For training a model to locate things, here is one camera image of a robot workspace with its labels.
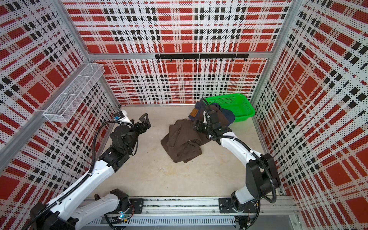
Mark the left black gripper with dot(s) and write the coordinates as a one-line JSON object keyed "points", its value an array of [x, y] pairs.
{"points": [[142, 130]]}

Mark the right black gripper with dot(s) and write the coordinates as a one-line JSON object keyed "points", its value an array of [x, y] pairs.
{"points": [[198, 125]]}

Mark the brown trousers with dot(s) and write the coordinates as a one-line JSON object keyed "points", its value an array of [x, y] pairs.
{"points": [[182, 143]]}

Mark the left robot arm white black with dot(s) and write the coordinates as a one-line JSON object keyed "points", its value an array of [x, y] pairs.
{"points": [[64, 211]]}

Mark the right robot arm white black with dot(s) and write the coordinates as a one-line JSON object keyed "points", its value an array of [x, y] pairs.
{"points": [[262, 178]]}

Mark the blue denim jeans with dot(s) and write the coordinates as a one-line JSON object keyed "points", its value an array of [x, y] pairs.
{"points": [[225, 116]]}

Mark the green plastic basket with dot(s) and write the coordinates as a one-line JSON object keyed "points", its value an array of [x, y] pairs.
{"points": [[237, 103]]}

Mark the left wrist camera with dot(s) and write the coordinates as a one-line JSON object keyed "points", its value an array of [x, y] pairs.
{"points": [[119, 115]]}

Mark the black hook rail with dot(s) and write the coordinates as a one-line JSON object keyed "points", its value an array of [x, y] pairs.
{"points": [[171, 57]]}

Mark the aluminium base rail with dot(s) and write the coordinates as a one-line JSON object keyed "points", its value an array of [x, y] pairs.
{"points": [[196, 211]]}

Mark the white wire mesh shelf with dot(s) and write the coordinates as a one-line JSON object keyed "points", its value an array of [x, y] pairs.
{"points": [[67, 102]]}

